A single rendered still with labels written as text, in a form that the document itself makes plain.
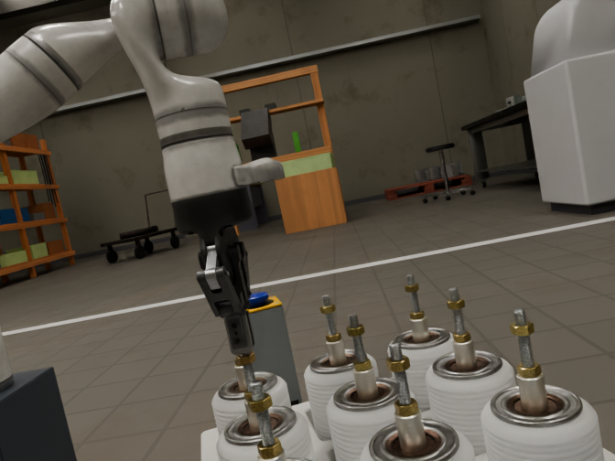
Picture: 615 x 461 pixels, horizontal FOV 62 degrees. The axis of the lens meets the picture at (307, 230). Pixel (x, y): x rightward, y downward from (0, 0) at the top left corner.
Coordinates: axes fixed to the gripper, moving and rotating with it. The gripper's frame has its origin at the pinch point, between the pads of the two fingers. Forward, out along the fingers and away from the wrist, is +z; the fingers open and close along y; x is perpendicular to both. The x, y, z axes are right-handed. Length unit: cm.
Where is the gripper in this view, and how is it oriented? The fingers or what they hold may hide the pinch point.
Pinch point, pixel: (240, 331)
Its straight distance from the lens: 52.8
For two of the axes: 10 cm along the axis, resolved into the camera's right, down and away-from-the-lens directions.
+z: 2.0, 9.8, 0.9
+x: 9.8, -2.0, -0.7
